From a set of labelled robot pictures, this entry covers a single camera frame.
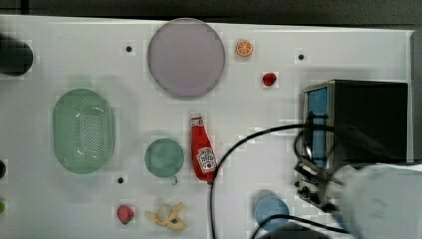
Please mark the blue cup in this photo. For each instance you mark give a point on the blue cup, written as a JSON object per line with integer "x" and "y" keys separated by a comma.
{"x": 267, "y": 203}

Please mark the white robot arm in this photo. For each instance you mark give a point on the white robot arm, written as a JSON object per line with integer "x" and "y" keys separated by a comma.
{"x": 379, "y": 201}

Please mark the orange slice toy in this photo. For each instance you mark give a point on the orange slice toy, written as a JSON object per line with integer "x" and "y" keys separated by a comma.
{"x": 244, "y": 48}

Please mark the green cup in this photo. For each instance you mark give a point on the green cup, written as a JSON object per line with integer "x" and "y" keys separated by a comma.
{"x": 164, "y": 158}

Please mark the peeled banana toy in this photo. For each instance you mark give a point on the peeled banana toy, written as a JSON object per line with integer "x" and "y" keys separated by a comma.
{"x": 167, "y": 216}

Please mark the green oval colander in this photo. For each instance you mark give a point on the green oval colander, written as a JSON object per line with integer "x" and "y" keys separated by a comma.
{"x": 84, "y": 131}

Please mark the black pot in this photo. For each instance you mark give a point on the black pot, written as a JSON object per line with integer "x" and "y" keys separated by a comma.
{"x": 16, "y": 57}

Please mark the red apple toy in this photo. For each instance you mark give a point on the red apple toy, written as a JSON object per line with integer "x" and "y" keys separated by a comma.
{"x": 124, "y": 214}

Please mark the dark cylindrical container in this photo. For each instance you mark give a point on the dark cylindrical container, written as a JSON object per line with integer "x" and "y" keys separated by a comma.
{"x": 2, "y": 169}

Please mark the red ketchup bottle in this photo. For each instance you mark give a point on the red ketchup bottle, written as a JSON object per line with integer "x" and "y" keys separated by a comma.
{"x": 202, "y": 153}

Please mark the round purple plate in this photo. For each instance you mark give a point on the round purple plate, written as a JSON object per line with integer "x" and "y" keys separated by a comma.
{"x": 186, "y": 57}

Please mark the red strawberry toy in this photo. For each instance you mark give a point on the red strawberry toy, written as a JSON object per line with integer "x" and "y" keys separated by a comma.
{"x": 269, "y": 79}

